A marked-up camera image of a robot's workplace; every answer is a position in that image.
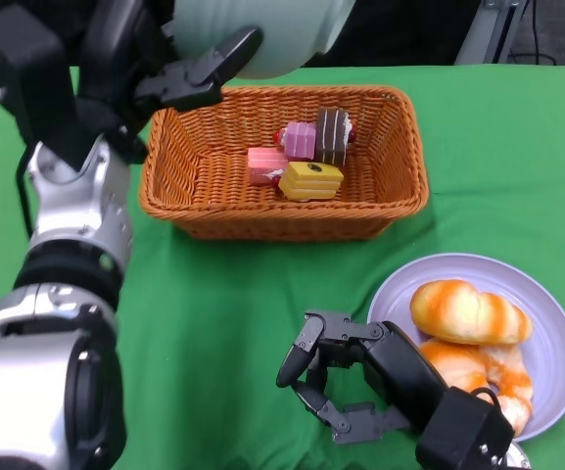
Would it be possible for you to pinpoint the green tablecloth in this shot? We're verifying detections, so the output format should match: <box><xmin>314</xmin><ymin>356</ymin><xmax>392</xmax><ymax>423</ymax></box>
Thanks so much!
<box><xmin>0</xmin><ymin>63</ymin><xmax>565</xmax><ymax>470</ymax></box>

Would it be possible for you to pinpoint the ring-shaped striped orange bread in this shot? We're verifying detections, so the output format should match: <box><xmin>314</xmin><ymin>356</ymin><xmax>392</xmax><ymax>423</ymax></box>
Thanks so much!
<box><xmin>418</xmin><ymin>340</ymin><xmax>535</xmax><ymax>437</ymax></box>

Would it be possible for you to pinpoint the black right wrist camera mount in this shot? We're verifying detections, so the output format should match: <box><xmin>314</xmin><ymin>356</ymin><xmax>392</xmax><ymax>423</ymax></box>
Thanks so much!
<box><xmin>416</xmin><ymin>385</ymin><xmax>516</xmax><ymax>470</ymax></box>

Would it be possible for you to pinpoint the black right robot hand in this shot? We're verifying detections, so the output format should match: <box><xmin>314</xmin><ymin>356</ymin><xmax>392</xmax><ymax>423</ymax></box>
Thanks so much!
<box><xmin>275</xmin><ymin>308</ymin><xmax>452</xmax><ymax>445</ymax></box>

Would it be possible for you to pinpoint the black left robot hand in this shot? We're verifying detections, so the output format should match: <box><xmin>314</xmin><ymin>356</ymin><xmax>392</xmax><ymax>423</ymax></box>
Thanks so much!
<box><xmin>78</xmin><ymin>0</ymin><xmax>263</xmax><ymax>165</ymax></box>

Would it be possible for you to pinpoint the grey round bowl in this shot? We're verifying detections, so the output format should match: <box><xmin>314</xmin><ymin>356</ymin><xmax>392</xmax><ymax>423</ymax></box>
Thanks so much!
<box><xmin>171</xmin><ymin>0</ymin><xmax>356</xmax><ymax>79</ymax></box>

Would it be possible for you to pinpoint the grey aluminium frame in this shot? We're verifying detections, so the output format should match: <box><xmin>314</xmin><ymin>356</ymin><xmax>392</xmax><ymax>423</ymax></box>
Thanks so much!
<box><xmin>455</xmin><ymin>0</ymin><xmax>526</xmax><ymax>65</ymax></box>

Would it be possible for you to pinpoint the white round plate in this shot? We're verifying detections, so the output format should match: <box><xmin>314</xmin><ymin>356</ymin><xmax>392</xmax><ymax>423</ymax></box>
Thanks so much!
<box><xmin>367</xmin><ymin>253</ymin><xmax>565</xmax><ymax>442</ymax></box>

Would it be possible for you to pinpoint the long striped orange bread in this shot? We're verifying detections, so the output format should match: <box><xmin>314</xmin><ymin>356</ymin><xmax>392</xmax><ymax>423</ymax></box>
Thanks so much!
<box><xmin>408</xmin><ymin>279</ymin><xmax>534</xmax><ymax>345</ymax></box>

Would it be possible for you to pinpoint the yellow cake slice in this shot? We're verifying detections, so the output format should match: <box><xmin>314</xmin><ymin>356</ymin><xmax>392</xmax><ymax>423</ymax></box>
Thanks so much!
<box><xmin>277</xmin><ymin>161</ymin><xmax>346</xmax><ymax>203</ymax></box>

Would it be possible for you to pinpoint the orange wicker basket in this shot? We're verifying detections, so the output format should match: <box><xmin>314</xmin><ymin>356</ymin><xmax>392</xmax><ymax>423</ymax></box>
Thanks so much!
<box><xmin>138</xmin><ymin>85</ymin><xmax>430</xmax><ymax>241</ymax></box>

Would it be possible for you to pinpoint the black cloth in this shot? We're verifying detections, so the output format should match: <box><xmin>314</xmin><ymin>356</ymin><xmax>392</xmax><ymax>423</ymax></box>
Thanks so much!
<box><xmin>0</xmin><ymin>0</ymin><xmax>479</xmax><ymax>68</ymax></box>

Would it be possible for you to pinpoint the salmon pink cake slice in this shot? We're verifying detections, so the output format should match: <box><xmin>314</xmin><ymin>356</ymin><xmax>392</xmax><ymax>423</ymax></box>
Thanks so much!
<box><xmin>247</xmin><ymin>146</ymin><xmax>289</xmax><ymax>186</ymax></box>

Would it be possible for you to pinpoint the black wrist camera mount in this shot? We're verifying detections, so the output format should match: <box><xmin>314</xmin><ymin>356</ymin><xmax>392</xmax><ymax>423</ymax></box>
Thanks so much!
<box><xmin>416</xmin><ymin>385</ymin><xmax>516</xmax><ymax>470</ymax></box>
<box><xmin>0</xmin><ymin>3</ymin><xmax>92</xmax><ymax>172</ymax></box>

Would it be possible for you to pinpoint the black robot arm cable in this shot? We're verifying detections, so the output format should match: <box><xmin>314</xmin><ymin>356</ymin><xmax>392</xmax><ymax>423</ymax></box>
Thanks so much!
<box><xmin>470</xmin><ymin>386</ymin><xmax>504</xmax><ymax>408</ymax></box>
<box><xmin>15</xmin><ymin>146</ymin><xmax>36</xmax><ymax>241</ymax></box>

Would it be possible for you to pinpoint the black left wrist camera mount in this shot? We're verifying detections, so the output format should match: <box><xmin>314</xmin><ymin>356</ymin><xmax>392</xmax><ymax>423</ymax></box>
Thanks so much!
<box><xmin>0</xmin><ymin>3</ymin><xmax>92</xmax><ymax>172</ymax></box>

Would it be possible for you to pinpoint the brown chocolate cake slice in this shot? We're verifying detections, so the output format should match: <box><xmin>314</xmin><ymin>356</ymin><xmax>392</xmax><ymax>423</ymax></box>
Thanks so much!
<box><xmin>314</xmin><ymin>106</ymin><xmax>356</xmax><ymax>165</ymax></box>

